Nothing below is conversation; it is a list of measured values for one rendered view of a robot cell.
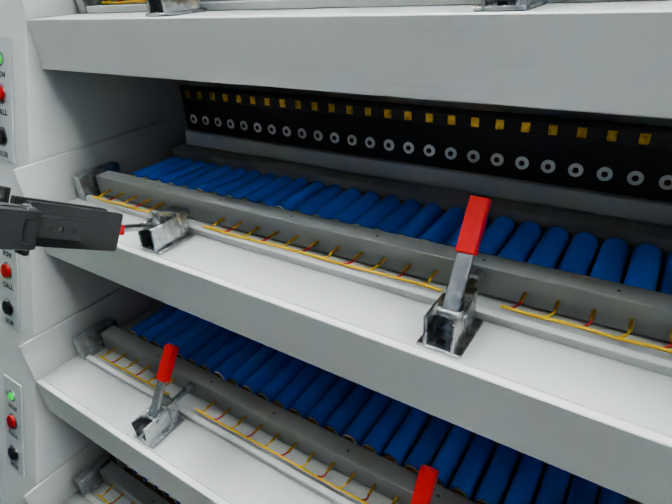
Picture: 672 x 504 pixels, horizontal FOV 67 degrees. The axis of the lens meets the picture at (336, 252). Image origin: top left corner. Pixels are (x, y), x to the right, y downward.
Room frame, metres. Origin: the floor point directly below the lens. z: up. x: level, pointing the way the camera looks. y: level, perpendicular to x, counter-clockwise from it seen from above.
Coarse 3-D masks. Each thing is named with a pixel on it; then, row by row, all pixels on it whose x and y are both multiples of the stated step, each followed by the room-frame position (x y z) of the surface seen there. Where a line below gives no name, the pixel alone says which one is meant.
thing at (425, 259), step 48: (144, 192) 0.50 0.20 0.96; (192, 192) 0.48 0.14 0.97; (288, 240) 0.42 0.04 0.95; (336, 240) 0.39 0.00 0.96; (384, 240) 0.37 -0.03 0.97; (432, 288) 0.33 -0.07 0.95; (480, 288) 0.33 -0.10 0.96; (528, 288) 0.31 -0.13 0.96; (576, 288) 0.30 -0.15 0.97; (624, 288) 0.30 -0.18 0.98; (624, 336) 0.27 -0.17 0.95
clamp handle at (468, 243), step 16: (480, 208) 0.30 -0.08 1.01; (464, 224) 0.30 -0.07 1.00; (480, 224) 0.30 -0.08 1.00; (464, 240) 0.30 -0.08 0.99; (480, 240) 0.30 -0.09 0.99; (464, 256) 0.30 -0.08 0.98; (464, 272) 0.29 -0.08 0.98; (448, 288) 0.29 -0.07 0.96; (464, 288) 0.29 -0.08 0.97; (448, 304) 0.29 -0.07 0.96
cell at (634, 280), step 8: (640, 248) 0.35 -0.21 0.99; (648, 248) 0.35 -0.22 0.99; (656, 248) 0.35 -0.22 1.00; (632, 256) 0.35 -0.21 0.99; (640, 256) 0.34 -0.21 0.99; (648, 256) 0.34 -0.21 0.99; (656, 256) 0.34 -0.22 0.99; (632, 264) 0.33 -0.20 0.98; (640, 264) 0.33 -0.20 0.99; (648, 264) 0.33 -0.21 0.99; (656, 264) 0.33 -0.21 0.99; (632, 272) 0.32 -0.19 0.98; (640, 272) 0.32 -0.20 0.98; (648, 272) 0.32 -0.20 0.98; (656, 272) 0.32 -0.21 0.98; (624, 280) 0.33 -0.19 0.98; (632, 280) 0.31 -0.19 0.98; (640, 280) 0.31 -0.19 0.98; (648, 280) 0.31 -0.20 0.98; (656, 280) 0.32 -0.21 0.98; (648, 288) 0.30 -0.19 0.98
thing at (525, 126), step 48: (192, 96) 0.61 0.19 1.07; (240, 96) 0.57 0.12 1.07; (288, 96) 0.54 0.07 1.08; (288, 144) 0.56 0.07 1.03; (336, 144) 0.52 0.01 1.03; (432, 144) 0.46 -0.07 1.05; (480, 144) 0.44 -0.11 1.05; (528, 144) 0.42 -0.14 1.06; (576, 144) 0.40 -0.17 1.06; (624, 144) 0.38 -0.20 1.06; (624, 192) 0.39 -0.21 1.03
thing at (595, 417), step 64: (64, 192) 0.53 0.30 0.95; (512, 192) 0.43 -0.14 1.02; (576, 192) 0.40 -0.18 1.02; (64, 256) 0.50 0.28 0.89; (128, 256) 0.43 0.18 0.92; (192, 256) 0.41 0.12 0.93; (256, 256) 0.40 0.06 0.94; (256, 320) 0.35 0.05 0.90; (320, 320) 0.32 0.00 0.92; (384, 320) 0.31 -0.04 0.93; (576, 320) 0.30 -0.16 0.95; (384, 384) 0.30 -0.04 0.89; (448, 384) 0.27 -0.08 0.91; (512, 384) 0.25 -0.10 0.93; (576, 384) 0.25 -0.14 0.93; (640, 384) 0.25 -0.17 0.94; (512, 448) 0.26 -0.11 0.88; (576, 448) 0.24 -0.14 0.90; (640, 448) 0.22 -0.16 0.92
